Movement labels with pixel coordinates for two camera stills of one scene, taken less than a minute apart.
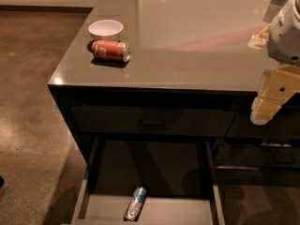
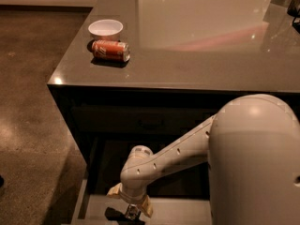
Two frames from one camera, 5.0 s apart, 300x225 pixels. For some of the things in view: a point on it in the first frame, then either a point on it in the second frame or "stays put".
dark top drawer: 151,120 stays put
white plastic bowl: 105,29 stays put
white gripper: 285,37 → 132,199
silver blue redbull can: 135,203 stays put
